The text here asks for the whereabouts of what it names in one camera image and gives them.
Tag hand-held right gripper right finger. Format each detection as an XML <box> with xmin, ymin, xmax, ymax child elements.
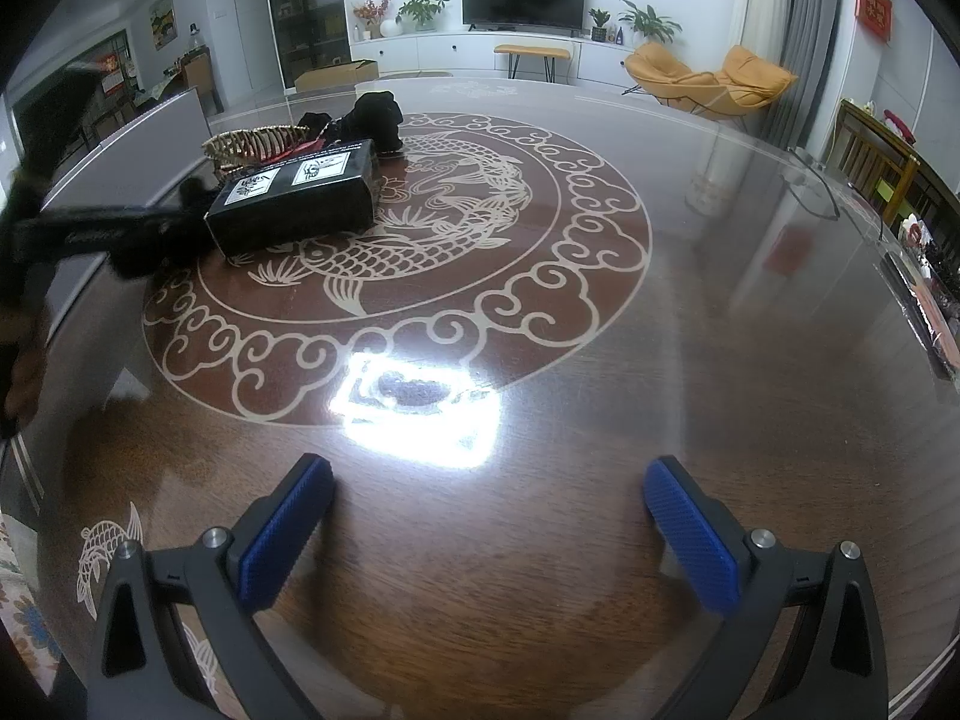
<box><xmin>643</xmin><ymin>456</ymin><xmax>890</xmax><ymax>720</ymax></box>

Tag black fluffy hair tie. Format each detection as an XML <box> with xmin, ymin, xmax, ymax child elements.
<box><xmin>297</xmin><ymin>112</ymin><xmax>353</xmax><ymax>145</ymax></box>

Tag dark glass display cabinet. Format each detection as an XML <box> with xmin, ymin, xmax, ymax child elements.
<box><xmin>262</xmin><ymin>0</ymin><xmax>364</xmax><ymax>92</ymax></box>

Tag broad-leaf potted plant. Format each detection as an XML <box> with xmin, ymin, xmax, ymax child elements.
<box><xmin>618</xmin><ymin>0</ymin><xmax>684</xmax><ymax>45</ymax></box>

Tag white cloth-covered air conditioner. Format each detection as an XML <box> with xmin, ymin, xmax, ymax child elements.
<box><xmin>730</xmin><ymin>0</ymin><xmax>798</xmax><ymax>77</ymax></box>

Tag red wall hanging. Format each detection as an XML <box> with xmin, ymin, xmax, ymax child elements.
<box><xmin>856</xmin><ymin>0</ymin><xmax>894</xmax><ymax>44</ymax></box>

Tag grey curtain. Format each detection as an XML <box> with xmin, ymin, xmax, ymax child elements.
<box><xmin>780</xmin><ymin>0</ymin><xmax>846</xmax><ymax>160</ymax></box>

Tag framed wall painting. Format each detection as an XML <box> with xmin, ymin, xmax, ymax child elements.
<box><xmin>148</xmin><ymin>0</ymin><xmax>178</xmax><ymax>50</ymax></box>

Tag white television cabinet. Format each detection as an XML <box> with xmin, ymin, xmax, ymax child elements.
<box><xmin>348</xmin><ymin>30</ymin><xmax>647</xmax><ymax>88</ymax></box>

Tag brown cardboard box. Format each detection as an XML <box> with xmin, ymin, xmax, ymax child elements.
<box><xmin>293</xmin><ymin>59</ymin><xmax>379</xmax><ymax>95</ymax></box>

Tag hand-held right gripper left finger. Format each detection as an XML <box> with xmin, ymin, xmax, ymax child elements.
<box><xmin>88</xmin><ymin>454</ymin><xmax>336</xmax><ymax>720</ymax></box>

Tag gold hair claw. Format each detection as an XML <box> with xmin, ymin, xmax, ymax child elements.
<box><xmin>202</xmin><ymin>123</ymin><xmax>317</xmax><ymax>178</ymax></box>

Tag patterned wooden desktop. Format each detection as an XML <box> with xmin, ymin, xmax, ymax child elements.
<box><xmin>0</xmin><ymin>71</ymin><xmax>960</xmax><ymax>720</ymax></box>

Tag wooden chair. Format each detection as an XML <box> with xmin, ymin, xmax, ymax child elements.
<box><xmin>831</xmin><ymin>98</ymin><xmax>921</xmax><ymax>220</ymax></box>

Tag wooden bench with metal legs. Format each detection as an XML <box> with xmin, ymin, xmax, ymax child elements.
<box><xmin>493</xmin><ymin>43</ymin><xmax>573</xmax><ymax>83</ymax></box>

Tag red flowers in vase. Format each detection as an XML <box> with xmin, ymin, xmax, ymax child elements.
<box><xmin>352</xmin><ymin>0</ymin><xmax>395</xmax><ymax>41</ymax></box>

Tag black box with white labels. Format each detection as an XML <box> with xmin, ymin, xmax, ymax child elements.
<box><xmin>204</xmin><ymin>138</ymin><xmax>377</xmax><ymax>257</ymax></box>

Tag red gold tube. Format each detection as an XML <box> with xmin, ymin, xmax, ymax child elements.
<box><xmin>262</xmin><ymin>136</ymin><xmax>335</xmax><ymax>164</ymax></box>

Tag black fluffy pompom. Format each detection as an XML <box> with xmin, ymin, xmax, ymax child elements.
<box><xmin>351</xmin><ymin>90</ymin><xmax>406</xmax><ymax>152</ymax></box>

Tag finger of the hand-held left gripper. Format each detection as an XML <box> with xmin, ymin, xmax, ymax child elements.
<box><xmin>15</xmin><ymin>204</ymin><xmax>209</xmax><ymax>265</ymax></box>

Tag orange lounge chair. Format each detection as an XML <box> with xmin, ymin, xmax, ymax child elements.
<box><xmin>622</xmin><ymin>42</ymin><xmax>799</xmax><ymax>118</ymax></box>

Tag leafy green potted plant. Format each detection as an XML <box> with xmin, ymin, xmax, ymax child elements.
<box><xmin>395</xmin><ymin>0</ymin><xmax>450</xmax><ymax>33</ymax></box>

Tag large white storage box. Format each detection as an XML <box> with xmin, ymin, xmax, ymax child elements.
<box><xmin>37</xmin><ymin>85</ymin><xmax>212</xmax><ymax>220</ymax></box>

